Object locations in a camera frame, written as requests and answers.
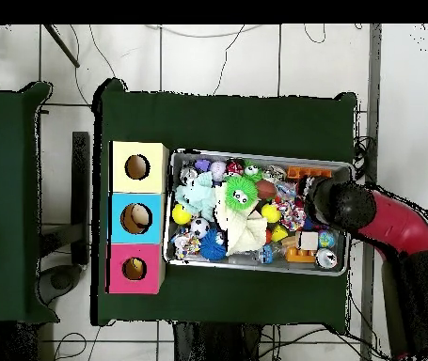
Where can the mint green cloth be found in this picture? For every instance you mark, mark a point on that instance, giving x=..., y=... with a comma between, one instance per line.
x=194, y=197

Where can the cream yellow cloth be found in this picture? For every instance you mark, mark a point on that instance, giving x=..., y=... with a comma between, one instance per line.
x=245, y=233

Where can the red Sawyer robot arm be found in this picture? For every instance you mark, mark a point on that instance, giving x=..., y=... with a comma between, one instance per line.
x=398, y=225

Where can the shallow clear mesh bin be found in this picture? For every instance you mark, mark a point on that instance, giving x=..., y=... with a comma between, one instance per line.
x=176, y=160

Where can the wooden three-hole box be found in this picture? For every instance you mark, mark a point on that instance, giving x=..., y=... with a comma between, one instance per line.
x=123, y=180

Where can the small baseball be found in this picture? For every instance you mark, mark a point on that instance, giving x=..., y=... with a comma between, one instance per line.
x=217, y=170

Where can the small soccer ball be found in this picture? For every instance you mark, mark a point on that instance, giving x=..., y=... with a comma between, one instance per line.
x=200, y=227

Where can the yellow ball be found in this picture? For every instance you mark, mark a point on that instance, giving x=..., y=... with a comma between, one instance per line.
x=180, y=214

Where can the blue spiky ball with eyes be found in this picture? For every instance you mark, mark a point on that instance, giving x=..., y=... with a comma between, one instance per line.
x=210, y=246

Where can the green spiky ball with eye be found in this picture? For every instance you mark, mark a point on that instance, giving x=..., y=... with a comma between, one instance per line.
x=252, y=170

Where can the brown toy football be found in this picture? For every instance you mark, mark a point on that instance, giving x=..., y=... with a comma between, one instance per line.
x=266, y=189

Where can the dark green tablecloth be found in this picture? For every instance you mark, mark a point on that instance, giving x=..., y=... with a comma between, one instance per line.
x=217, y=124

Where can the silver drink can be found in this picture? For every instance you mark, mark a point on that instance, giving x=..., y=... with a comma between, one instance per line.
x=326, y=258

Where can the black upright panel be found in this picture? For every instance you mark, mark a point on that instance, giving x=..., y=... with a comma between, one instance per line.
x=80, y=195

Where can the dark slanted rod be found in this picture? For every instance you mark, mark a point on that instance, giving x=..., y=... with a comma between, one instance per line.
x=61, y=45

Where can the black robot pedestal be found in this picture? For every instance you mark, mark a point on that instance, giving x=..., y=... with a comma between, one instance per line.
x=213, y=344

